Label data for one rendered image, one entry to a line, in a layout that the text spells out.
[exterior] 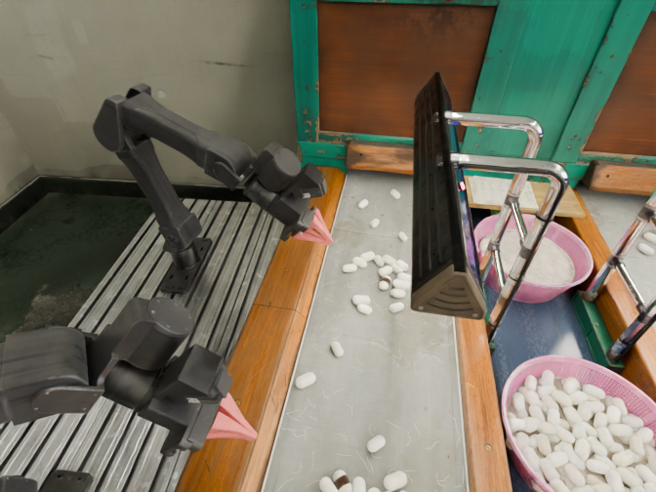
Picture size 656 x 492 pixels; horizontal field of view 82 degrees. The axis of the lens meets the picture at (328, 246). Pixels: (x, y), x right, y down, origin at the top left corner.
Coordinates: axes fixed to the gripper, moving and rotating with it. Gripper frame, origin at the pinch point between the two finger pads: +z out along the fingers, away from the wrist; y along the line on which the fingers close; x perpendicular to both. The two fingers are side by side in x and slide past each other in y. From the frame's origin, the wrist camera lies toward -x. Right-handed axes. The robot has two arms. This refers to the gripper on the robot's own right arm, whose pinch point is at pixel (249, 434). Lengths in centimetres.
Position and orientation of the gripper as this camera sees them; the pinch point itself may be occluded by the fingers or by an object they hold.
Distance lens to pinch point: 56.8
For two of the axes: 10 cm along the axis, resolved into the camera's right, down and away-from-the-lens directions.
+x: -6.3, 5.0, 6.0
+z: 7.6, 5.6, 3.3
